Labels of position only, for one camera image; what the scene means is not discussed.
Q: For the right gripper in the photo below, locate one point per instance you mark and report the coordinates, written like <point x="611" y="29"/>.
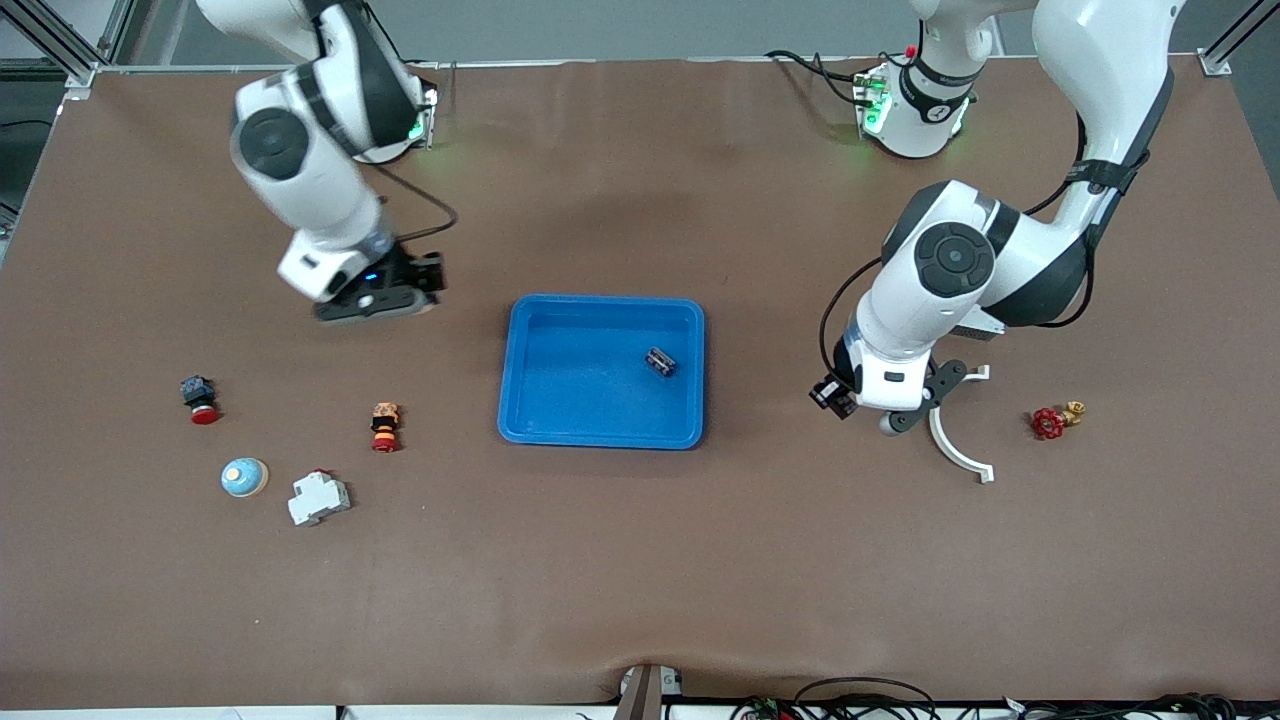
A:
<point x="412" y="273"/>

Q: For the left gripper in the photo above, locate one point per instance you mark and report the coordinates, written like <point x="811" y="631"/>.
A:
<point x="833" y="393"/>

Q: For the blue plastic tray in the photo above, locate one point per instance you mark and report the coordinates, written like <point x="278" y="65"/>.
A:
<point x="580" y="380"/>

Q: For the small dark connector block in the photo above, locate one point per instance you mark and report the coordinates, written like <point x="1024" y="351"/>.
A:
<point x="661" y="362"/>

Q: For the aluminium frame profile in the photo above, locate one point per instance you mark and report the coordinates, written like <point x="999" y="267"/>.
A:
<point x="1230" y="40"/>
<point x="75" y="60"/>

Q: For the orange red button switch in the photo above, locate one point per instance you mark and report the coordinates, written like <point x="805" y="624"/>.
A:
<point x="385" y="427"/>

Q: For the brass valve red handwheel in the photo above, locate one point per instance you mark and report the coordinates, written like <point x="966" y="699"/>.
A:
<point x="1047" y="424"/>

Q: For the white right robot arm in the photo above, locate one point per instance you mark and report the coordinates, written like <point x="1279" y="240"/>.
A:
<point x="320" y="190"/>

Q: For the silver metal box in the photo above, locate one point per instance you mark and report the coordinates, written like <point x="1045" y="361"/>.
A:
<point x="985" y="325"/>

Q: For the red mushroom pushbutton black body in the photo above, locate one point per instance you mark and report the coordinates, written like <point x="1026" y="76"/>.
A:
<point x="198" y="391"/>

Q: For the white circuit breaker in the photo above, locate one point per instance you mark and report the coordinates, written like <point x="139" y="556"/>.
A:
<point x="319" y="497"/>

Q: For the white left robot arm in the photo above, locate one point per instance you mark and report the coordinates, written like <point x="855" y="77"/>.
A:
<point x="950" y="260"/>

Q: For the white curved plastic bracket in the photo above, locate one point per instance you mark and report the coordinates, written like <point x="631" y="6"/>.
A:
<point x="986" y="474"/>

